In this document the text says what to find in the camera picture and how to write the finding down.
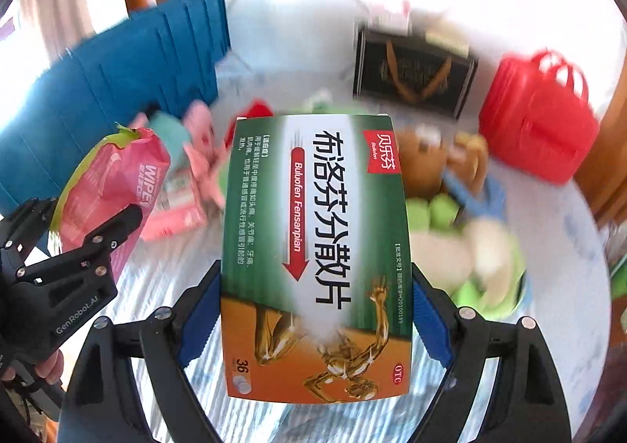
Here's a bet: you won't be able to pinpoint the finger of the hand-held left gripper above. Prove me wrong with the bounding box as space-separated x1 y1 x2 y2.
80 203 144 259

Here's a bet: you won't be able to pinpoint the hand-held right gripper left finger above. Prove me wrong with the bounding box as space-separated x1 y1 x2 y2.
58 261 223 443

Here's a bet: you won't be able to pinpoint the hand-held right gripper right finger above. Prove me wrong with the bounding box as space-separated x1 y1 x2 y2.
410 263 573 443

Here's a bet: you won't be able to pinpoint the pink wipes packet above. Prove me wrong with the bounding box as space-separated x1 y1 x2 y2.
49 124 172 278

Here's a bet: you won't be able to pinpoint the blue plastic crate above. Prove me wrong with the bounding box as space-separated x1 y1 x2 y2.
0 0 231 219

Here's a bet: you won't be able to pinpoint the green orange medicine box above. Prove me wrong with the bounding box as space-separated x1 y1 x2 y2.
220 114 414 406

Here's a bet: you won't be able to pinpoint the person's left hand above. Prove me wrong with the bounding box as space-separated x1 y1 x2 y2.
0 349 65 392

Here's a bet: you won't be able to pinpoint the pink box with white label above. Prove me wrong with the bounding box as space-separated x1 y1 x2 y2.
141 168 212 242

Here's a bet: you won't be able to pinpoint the green frog plush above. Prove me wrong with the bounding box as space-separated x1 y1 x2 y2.
406 193 528 315

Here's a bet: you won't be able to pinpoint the teal plush toy pink ears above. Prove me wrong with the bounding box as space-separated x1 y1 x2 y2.
146 100 227 210

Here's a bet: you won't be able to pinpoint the brown teddy bear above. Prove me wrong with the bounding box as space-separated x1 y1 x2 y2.
396 126 491 200

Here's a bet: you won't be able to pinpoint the red plush toy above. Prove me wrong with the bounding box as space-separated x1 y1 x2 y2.
226 100 275 151

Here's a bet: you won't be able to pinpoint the red plastic carry case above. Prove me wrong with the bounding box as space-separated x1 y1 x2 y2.
478 50 600 186

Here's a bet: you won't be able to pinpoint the green plush toy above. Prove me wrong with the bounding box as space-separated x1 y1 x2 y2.
303 89 354 116

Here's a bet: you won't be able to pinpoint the black gift box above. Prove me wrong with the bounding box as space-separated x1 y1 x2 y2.
353 27 479 120

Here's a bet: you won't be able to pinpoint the small yellow packet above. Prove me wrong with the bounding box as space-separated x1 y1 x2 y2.
425 27 471 58

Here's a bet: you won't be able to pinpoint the pink tissue pack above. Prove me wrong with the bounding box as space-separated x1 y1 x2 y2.
365 2 413 35

